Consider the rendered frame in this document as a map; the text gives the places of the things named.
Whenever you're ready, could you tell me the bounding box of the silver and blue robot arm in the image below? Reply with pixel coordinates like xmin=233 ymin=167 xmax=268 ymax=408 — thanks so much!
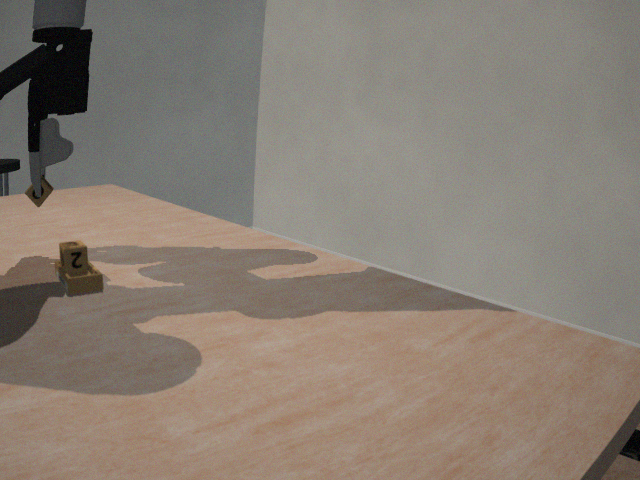
xmin=0 ymin=0 xmax=87 ymax=100

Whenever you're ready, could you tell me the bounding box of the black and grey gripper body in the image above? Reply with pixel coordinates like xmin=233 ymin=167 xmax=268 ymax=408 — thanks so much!
xmin=28 ymin=27 xmax=93 ymax=118

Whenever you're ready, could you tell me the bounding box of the tan wooden number cube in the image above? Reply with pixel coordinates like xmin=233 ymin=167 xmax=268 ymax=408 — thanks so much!
xmin=25 ymin=175 xmax=54 ymax=207
xmin=59 ymin=241 xmax=88 ymax=274

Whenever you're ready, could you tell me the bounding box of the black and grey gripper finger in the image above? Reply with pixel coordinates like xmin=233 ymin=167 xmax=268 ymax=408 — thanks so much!
xmin=41 ymin=114 xmax=73 ymax=178
xmin=28 ymin=90 xmax=71 ymax=197

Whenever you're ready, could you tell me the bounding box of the brown wooden tray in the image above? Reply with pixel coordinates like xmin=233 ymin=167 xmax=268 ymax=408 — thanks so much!
xmin=55 ymin=261 xmax=104 ymax=294

